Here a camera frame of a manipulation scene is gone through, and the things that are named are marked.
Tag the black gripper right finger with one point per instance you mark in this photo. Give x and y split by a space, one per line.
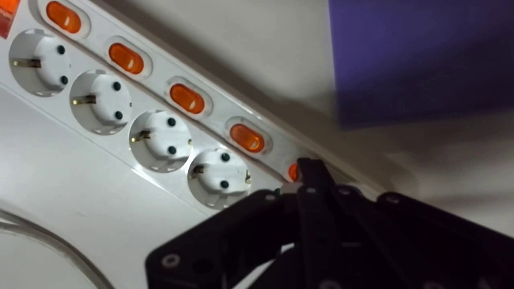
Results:
427 241

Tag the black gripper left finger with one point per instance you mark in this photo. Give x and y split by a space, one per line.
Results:
315 213

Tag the orange rocker switch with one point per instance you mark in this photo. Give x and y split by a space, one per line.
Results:
292 172
125 58
186 98
247 138
63 16

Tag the purple paper sheet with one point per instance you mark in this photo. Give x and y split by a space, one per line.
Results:
422 58

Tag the white power strip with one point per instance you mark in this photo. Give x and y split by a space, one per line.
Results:
154 90

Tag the red main rocker switch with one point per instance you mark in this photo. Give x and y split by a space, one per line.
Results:
6 14

